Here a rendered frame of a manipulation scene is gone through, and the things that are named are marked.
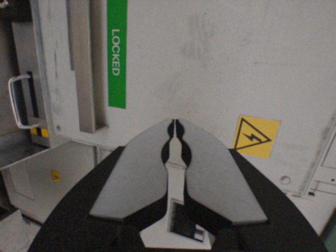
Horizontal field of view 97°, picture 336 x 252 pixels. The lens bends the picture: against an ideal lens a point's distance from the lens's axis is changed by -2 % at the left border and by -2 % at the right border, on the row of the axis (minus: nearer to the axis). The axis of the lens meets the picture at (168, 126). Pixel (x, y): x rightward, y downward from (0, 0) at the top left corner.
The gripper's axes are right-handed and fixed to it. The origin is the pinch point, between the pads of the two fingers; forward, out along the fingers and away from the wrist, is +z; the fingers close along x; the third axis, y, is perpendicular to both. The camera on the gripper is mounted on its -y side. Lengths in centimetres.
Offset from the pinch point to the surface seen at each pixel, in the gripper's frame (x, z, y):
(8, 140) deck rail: -34.4, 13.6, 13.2
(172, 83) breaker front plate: -0.3, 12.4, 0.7
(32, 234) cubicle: -95, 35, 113
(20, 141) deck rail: -33.9, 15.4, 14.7
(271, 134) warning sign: 13.2, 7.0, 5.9
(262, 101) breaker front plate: 11.4, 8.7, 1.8
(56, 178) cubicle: -58, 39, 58
